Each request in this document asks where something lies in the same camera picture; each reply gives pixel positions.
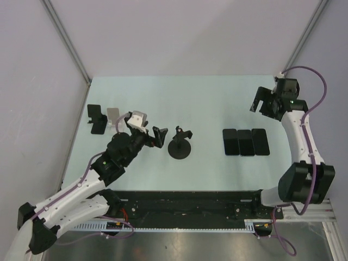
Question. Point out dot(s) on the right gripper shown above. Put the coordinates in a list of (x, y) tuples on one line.
[(265, 94)]

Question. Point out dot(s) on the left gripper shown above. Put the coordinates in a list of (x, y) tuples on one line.
[(159, 140)]

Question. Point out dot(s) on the black round base phone stand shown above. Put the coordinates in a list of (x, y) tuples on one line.
[(179, 147)]

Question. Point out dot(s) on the white folding phone stand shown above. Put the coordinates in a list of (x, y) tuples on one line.
[(115, 119)]

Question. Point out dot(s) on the black phone blue edge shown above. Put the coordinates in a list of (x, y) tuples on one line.
[(230, 140)]

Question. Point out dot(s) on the black folding phone stand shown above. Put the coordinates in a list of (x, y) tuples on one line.
[(97, 119)]

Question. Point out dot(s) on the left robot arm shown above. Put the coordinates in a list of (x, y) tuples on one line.
[(88, 196)]

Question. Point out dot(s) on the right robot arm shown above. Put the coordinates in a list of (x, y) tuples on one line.
[(308, 179)]

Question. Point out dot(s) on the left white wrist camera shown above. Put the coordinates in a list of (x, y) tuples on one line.
[(137, 121)]

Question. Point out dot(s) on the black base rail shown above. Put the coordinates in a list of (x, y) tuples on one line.
[(174, 206)]

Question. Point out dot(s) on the right aluminium frame post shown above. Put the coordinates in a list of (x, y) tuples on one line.
[(313, 22)]

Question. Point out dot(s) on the aluminium frame post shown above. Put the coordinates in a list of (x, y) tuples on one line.
[(313, 22), (65, 38)]

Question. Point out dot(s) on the white slotted cable duct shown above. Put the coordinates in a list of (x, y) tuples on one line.
[(224, 225)]

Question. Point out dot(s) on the left aluminium frame post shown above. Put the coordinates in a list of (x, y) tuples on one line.
[(65, 38)]

